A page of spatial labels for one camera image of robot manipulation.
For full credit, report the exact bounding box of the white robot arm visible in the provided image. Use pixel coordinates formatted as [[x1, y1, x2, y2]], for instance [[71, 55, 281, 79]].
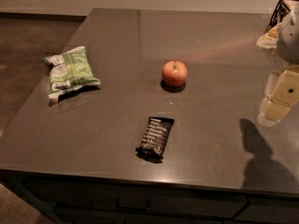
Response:
[[256, 6, 299, 127]]

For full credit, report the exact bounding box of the black wire basket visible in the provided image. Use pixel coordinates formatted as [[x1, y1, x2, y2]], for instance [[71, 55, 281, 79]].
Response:
[[265, 0, 299, 32]]

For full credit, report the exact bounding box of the black drawer handle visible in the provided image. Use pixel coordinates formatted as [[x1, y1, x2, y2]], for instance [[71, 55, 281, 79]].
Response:
[[115, 198, 150, 212]]

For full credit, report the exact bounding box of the green jalapeno chip bag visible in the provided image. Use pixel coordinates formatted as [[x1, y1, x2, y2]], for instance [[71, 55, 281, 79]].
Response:
[[42, 46, 101, 100]]

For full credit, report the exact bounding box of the black rxbar chocolate bar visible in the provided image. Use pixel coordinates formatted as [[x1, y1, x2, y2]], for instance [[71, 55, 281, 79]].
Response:
[[135, 117, 175, 159]]

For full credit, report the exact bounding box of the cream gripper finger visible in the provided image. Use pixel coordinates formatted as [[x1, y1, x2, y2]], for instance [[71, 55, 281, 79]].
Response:
[[257, 66, 299, 127]]

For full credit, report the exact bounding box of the red apple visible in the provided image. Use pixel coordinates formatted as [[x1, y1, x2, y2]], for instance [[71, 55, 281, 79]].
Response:
[[162, 61, 188, 87]]

